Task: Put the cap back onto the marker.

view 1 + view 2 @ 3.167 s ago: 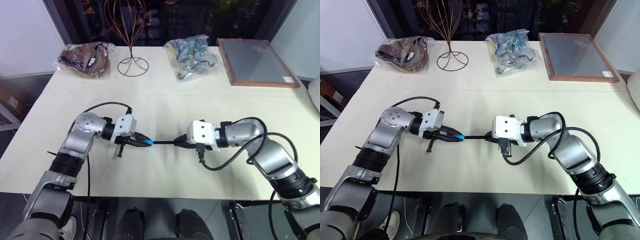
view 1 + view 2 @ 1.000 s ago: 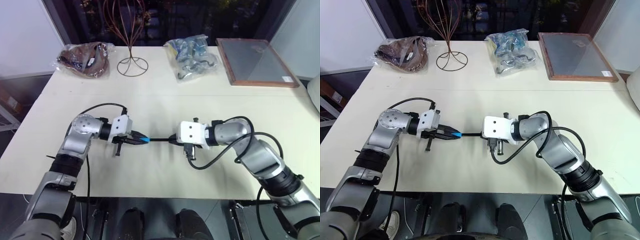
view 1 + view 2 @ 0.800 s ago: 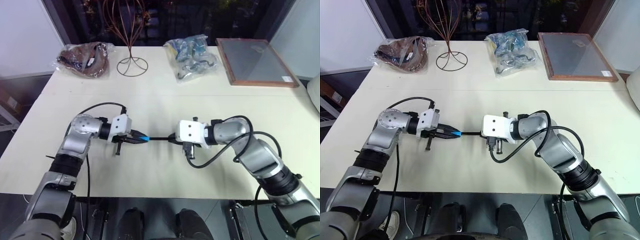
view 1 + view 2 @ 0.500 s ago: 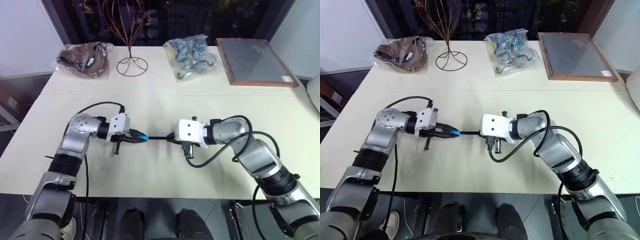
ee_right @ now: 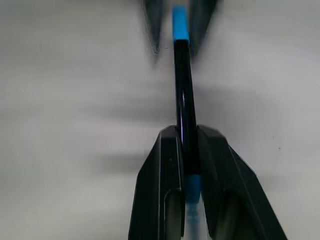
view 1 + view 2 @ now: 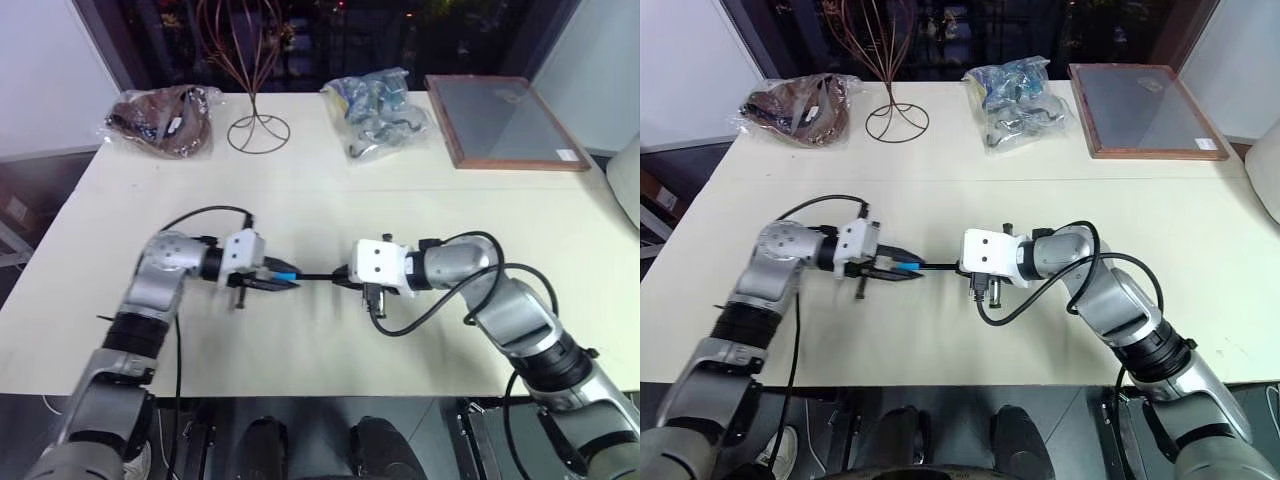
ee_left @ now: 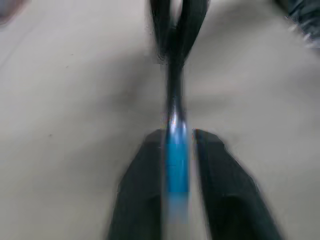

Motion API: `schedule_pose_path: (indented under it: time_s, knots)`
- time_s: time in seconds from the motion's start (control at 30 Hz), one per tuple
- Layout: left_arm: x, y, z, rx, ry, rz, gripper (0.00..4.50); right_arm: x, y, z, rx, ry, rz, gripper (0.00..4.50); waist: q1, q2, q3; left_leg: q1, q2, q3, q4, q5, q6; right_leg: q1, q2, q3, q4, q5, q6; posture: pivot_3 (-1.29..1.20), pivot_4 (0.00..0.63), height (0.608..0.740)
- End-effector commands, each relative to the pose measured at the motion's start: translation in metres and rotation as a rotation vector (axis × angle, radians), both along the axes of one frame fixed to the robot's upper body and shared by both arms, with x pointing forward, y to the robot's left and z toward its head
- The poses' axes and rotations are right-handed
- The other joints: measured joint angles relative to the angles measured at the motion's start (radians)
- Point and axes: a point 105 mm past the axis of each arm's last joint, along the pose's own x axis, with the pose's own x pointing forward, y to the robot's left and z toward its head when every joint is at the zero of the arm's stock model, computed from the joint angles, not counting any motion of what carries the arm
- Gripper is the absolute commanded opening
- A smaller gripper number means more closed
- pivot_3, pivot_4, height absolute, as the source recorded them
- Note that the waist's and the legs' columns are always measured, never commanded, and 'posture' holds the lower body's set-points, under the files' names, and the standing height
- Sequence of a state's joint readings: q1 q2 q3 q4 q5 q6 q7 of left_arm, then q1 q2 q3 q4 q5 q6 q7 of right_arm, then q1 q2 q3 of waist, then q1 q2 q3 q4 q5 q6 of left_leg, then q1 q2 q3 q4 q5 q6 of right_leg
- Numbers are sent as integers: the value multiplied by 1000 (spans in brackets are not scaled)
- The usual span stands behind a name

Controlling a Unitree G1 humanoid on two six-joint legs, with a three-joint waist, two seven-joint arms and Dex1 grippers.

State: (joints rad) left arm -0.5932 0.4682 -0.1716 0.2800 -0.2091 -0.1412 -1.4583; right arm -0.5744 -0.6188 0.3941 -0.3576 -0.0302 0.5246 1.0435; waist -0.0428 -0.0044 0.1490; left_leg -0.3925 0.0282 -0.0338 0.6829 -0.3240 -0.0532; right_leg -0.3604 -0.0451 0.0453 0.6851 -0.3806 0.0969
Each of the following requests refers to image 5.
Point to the blue pen cap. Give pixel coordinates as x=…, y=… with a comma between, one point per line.
x=180, y=23

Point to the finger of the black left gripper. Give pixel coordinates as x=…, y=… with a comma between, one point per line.
x=153, y=25
x=202, y=25

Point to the black pen with blue end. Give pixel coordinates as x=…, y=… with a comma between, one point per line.
x=183, y=100

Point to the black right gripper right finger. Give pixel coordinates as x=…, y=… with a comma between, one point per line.
x=235, y=190

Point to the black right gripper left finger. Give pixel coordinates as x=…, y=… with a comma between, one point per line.
x=155, y=190

